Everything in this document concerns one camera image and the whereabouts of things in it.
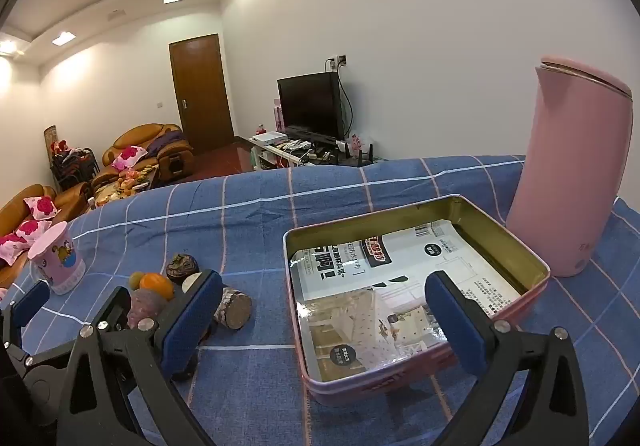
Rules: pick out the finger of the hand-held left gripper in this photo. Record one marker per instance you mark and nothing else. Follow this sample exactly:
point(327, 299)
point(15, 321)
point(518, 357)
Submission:
point(27, 306)

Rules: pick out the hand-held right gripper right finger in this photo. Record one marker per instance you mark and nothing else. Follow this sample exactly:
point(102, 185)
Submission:
point(452, 326)

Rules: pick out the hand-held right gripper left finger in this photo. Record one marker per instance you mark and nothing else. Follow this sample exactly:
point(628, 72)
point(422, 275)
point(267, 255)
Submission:
point(192, 321)

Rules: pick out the purple passion fruit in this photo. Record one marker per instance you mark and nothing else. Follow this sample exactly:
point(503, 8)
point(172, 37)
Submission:
point(144, 310)

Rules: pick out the small orange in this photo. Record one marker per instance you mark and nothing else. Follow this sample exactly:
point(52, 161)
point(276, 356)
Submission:
point(156, 286)

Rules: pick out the dark water chestnut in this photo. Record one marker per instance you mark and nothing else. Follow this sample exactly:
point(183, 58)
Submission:
point(181, 267)

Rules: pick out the brown kiwi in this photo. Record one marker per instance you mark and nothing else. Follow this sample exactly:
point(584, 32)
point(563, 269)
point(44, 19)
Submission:
point(135, 280)

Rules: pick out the pink tin box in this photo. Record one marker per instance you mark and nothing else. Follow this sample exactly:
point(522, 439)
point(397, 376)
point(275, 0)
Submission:
point(380, 221)

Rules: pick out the pink printed cup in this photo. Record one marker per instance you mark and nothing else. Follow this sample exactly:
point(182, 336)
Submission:
point(55, 261)

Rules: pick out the pink floral pillow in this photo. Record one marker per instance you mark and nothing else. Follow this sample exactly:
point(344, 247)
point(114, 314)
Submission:
point(30, 228)
point(129, 155)
point(42, 206)
point(10, 246)

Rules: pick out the blue plaid cloth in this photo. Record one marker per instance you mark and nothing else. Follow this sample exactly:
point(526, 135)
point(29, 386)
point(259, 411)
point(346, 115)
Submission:
point(200, 226)

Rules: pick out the printed plastic sheet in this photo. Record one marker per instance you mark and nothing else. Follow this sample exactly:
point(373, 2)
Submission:
point(360, 296)

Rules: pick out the brown leather sofa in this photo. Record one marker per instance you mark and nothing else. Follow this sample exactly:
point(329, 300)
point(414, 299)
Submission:
point(15, 206)

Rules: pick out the black rack with clothes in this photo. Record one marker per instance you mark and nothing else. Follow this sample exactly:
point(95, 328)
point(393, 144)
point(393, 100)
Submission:
point(70, 166)

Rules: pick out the cluttered coffee table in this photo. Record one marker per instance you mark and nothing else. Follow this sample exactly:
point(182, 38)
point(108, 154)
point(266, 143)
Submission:
point(125, 186)

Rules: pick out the brown patterned panel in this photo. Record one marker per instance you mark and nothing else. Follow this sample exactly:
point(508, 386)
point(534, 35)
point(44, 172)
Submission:
point(51, 141)

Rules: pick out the purple blanket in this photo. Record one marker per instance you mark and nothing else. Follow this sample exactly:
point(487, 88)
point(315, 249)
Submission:
point(167, 141)

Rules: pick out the white television stand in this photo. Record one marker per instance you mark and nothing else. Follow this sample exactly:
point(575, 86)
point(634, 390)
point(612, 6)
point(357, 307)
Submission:
point(272, 153)

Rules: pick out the black router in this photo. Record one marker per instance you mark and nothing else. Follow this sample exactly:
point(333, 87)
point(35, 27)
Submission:
point(357, 158)

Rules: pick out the brown leather armchair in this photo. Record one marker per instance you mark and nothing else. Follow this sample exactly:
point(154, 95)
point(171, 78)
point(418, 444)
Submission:
point(145, 132)

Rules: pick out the white set-top box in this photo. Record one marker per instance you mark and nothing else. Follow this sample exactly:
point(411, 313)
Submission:
point(270, 138)

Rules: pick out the small red toy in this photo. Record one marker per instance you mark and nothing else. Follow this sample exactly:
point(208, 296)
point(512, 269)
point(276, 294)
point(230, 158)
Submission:
point(259, 128)

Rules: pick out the floral plastic bag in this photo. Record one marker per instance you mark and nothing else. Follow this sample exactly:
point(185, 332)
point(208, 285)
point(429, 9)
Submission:
point(356, 141)

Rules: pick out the pink paper bag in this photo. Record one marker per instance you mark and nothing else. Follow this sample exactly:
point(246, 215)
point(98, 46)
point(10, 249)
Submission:
point(278, 113)

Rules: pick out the brown wooden door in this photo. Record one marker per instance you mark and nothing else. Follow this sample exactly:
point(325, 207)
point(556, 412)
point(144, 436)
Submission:
point(202, 96)

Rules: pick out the black television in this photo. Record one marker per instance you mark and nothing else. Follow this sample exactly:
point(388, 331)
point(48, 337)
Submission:
point(307, 101)

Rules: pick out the ceiling air vent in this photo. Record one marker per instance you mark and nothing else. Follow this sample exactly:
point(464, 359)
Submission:
point(115, 15)

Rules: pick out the wall socket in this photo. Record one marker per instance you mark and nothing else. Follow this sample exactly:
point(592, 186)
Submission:
point(341, 60)

